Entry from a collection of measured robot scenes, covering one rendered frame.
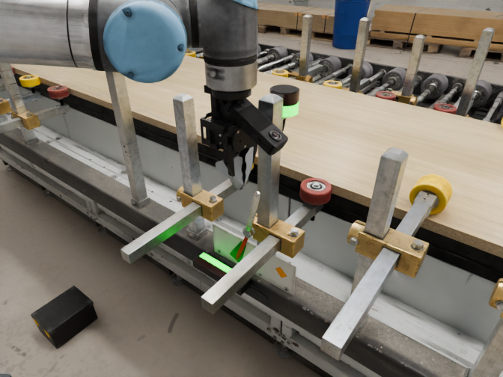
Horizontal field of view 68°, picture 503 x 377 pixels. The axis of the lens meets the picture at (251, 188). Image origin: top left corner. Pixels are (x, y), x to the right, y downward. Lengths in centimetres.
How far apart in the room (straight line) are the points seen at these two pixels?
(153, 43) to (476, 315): 91
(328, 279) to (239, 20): 76
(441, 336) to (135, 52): 93
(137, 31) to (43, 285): 182
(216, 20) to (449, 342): 88
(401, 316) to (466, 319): 15
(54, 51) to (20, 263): 193
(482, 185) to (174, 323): 132
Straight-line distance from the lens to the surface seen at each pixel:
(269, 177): 79
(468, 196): 106
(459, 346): 108
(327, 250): 112
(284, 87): 77
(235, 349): 170
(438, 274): 102
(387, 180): 66
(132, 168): 119
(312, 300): 95
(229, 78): 63
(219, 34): 61
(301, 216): 92
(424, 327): 108
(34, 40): 50
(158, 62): 47
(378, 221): 71
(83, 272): 215
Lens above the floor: 142
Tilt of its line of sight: 34 degrees down
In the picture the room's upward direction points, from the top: straight up
